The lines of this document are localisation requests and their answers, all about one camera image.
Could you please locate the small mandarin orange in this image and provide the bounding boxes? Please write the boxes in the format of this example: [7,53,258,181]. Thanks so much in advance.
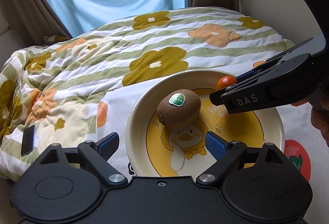
[215,75,237,90]

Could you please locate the brown kiwi with sticker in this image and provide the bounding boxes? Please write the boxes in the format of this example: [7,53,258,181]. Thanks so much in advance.
[156,89,201,129]

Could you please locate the person's hand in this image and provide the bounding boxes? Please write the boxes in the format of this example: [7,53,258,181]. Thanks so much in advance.
[292,96,329,145]

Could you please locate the cream duck pattern plate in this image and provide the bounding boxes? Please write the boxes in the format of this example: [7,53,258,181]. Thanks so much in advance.
[125,69,285,177]

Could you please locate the white fruit print cloth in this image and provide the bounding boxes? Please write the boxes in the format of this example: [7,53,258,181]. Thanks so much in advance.
[96,60,329,182]

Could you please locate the black smartphone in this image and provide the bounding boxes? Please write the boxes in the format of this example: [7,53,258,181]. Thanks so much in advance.
[21,125,35,157]

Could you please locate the floral striped quilt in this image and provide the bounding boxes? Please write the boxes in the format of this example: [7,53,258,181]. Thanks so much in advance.
[1,7,293,181]

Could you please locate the grey headboard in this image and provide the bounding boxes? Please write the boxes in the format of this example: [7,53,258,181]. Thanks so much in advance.
[0,29,26,68]

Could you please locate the left brown curtain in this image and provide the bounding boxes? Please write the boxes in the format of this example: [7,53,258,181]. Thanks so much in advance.
[1,0,72,46]

